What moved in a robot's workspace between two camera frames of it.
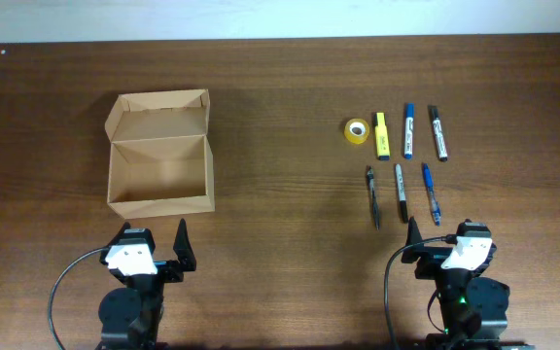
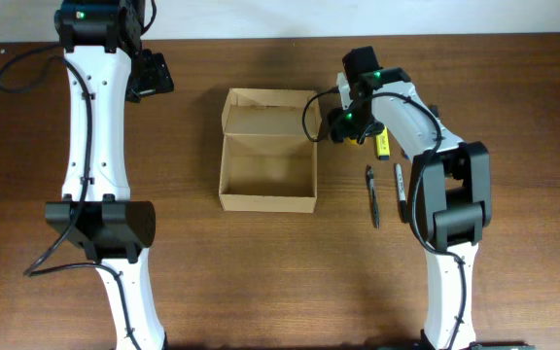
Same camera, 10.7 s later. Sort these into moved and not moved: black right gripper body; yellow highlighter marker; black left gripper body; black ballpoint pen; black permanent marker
Moved: black right gripper body; black left gripper body
Not moved: yellow highlighter marker; black permanent marker; black ballpoint pen
